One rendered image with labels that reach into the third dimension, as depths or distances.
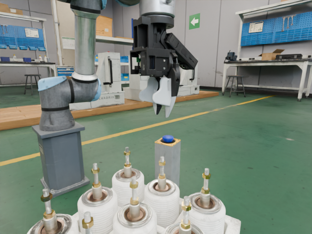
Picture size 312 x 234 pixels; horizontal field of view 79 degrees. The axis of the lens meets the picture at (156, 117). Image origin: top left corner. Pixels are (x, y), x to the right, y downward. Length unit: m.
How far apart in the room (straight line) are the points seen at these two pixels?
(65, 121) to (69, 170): 0.23
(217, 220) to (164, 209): 0.13
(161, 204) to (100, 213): 0.15
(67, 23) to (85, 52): 6.08
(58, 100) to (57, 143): 0.19
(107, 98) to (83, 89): 1.74
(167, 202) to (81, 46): 0.70
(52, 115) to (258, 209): 0.96
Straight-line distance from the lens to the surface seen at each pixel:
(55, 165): 0.99
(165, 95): 0.43
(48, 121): 0.96
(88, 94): 0.97
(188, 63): 0.48
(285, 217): 0.98
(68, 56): 6.84
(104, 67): 2.84
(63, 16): 6.99
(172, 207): 0.54
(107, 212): 0.52
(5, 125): 2.34
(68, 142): 0.96
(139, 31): 0.43
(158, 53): 0.41
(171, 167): 0.68
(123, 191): 0.58
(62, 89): 0.94
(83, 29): 0.90
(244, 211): 0.94
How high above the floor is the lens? 0.56
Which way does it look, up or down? 14 degrees down
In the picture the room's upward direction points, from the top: straight up
